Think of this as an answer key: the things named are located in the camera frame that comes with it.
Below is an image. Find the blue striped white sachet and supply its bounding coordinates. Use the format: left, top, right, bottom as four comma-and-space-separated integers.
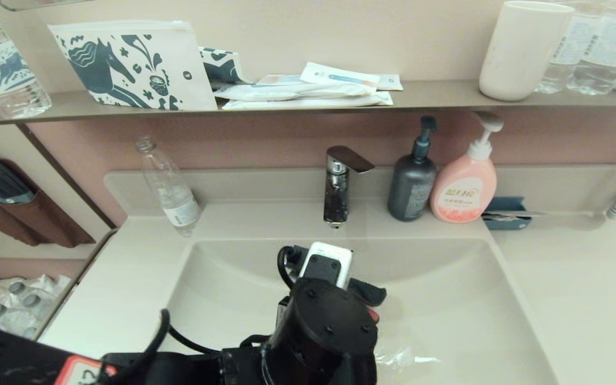
301, 61, 381, 90

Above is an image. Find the dark grey pump bottle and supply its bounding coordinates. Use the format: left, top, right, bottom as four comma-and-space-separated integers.
387, 116, 438, 222

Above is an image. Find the horse label water bottle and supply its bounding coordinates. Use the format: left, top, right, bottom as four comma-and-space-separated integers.
0, 0, 53, 119

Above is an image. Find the large horse print pouch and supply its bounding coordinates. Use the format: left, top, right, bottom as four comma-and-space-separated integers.
48, 20, 219, 111

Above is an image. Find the clear empty plastic bottle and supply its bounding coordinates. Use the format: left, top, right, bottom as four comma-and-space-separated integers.
137, 137, 202, 237

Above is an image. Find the white ceramic sink basin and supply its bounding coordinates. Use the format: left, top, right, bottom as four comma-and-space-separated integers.
166, 235, 561, 385

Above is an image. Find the small blue tray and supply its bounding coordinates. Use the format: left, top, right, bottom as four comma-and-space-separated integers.
481, 196, 532, 231

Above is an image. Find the pink soap pump bottle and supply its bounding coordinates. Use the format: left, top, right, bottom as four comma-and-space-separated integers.
429, 112, 505, 224

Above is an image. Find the taupe wall shelf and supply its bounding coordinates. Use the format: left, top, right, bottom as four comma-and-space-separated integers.
0, 79, 616, 126

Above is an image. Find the white label water bottle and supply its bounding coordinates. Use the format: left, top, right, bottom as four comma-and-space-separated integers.
566, 0, 616, 97
534, 0, 603, 95

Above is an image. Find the long flat white packet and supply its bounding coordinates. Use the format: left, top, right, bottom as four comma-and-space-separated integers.
222, 91, 394, 110

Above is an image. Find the small horse print pouch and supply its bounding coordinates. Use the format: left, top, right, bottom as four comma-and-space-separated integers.
199, 46, 255, 89

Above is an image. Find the shrink-wrapped water bottle pack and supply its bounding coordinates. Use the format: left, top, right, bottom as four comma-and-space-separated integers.
0, 274, 73, 343

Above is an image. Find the chrome sink faucet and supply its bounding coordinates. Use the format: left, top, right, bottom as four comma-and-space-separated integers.
323, 145, 376, 228

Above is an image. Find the white wrapped toiletry packet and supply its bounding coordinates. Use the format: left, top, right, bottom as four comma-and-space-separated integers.
213, 74, 379, 102

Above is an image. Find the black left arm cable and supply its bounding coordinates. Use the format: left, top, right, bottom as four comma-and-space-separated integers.
94, 245, 309, 385

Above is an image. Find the white plastic cup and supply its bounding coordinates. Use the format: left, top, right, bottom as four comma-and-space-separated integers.
478, 1, 575, 102

